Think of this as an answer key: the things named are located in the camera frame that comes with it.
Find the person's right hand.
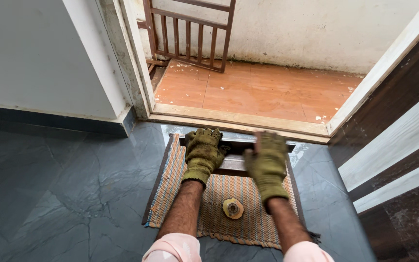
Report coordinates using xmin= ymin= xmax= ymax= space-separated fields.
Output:
xmin=243 ymin=131 xmax=291 ymax=213

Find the person's left hand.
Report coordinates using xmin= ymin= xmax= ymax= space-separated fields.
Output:
xmin=181 ymin=128 xmax=231 ymax=189

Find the grey metal channel bar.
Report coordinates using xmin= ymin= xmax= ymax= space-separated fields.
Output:
xmin=178 ymin=134 xmax=296 ymax=178

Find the round yellow abrasive disc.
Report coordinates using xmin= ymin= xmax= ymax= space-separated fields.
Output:
xmin=222 ymin=198 xmax=244 ymax=220

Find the striped woven floor mat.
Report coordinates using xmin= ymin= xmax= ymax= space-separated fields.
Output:
xmin=142 ymin=133 xmax=321 ymax=250

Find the brown metal grille gate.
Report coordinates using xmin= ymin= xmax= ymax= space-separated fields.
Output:
xmin=137 ymin=0 xmax=236 ymax=73

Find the brown and white wooden door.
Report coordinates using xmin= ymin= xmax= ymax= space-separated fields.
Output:
xmin=328 ymin=15 xmax=419 ymax=262

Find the wooden door frame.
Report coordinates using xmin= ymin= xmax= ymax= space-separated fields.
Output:
xmin=97 ymin=0 xmax=419 ymax=145

